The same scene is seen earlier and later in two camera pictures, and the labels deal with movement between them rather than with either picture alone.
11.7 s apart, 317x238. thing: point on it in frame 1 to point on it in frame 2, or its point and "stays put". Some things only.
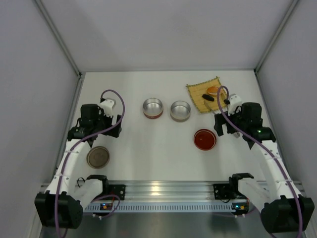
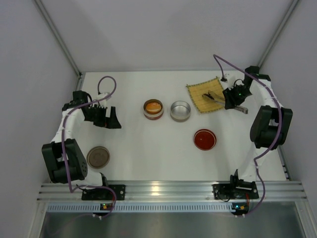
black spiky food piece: (208, 97) stays put
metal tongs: (236, 134) to (221, 100)
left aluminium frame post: (80, 75) stays put
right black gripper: (223, 124) to (229, 98)
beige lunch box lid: (97, 157) stays put
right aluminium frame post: (286, 18) stays put
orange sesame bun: (212, 90) to (153, 107)
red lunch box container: (153, 108) stays put
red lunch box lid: (205, 139) stays put
